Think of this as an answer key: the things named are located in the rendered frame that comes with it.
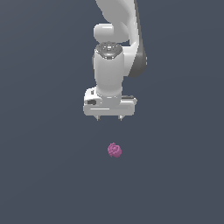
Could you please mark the small pink lumpy object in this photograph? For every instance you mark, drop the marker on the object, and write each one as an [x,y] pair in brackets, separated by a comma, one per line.
[114,150]

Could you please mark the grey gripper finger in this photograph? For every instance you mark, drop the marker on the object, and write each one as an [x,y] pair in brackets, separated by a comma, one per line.
[98,117]
[120,117]

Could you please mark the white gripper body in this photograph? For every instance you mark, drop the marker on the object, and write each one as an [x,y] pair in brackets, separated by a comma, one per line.
[109,106]

